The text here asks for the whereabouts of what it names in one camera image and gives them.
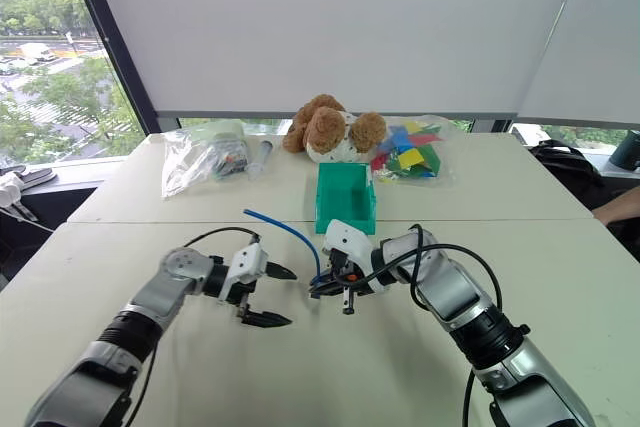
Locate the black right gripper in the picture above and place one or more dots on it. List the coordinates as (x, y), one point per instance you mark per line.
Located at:
(345, 272)

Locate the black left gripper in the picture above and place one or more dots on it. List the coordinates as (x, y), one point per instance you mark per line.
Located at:
(247, 303)

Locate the person's bare forearm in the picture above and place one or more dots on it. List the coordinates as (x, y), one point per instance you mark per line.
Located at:
(620, 207)

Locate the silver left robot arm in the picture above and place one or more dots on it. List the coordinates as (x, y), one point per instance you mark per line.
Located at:
(150, 302)

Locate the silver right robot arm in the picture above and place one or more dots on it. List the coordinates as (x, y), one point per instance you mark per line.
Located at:
(450, 292)

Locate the green plastic bin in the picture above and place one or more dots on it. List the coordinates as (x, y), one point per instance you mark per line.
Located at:
(345, 197)

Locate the clear plastic syringe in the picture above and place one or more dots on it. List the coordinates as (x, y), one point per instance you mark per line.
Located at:
(260, 159)

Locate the clear bag of small parts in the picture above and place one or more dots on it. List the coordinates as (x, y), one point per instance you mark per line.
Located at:
(210, 157)

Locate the brown white plush dog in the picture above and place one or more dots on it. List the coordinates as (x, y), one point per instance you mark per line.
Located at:
(325, 129)

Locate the bag of colourful flat pieces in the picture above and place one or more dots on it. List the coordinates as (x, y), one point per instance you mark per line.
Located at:
(410, 152)

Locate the wide white roller blind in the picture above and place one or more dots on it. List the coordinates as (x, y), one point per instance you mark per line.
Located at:
(325, 27)

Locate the grey slipper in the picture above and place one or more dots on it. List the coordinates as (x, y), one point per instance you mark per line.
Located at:
(35, 177)

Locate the black backpack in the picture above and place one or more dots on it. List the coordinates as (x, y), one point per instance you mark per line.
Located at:
(570, 172)

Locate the white plastic object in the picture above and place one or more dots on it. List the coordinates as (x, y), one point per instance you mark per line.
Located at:
(10, 193)

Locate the dark green round container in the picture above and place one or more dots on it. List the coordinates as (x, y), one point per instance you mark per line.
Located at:
(626, 149)

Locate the white truck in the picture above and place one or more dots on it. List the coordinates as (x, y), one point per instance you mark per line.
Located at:
(36, 53)

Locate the narrow white roller blind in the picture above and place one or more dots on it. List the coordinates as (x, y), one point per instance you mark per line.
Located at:
(595, 47)

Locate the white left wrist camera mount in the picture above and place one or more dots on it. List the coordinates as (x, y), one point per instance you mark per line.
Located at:
(245, 262)

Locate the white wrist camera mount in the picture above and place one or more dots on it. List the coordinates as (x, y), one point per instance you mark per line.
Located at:
(245, 262)
(350, 239)

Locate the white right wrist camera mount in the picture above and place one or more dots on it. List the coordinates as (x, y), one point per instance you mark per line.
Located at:
(350, 239)

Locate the black window frame post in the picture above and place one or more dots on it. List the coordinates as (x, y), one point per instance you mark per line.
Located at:
(115, 42)

